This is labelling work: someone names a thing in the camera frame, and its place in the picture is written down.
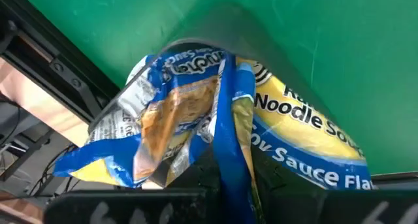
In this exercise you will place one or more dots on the blue Maruchan noodle pack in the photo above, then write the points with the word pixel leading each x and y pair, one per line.
pixel 294 126
pixel 176 113

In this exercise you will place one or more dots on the green table mat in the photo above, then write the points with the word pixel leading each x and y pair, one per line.
pixel 359 54

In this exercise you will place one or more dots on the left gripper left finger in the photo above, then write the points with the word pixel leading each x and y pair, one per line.
pixel 130 207

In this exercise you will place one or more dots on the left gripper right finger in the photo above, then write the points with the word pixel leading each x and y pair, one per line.
pixel 310 207

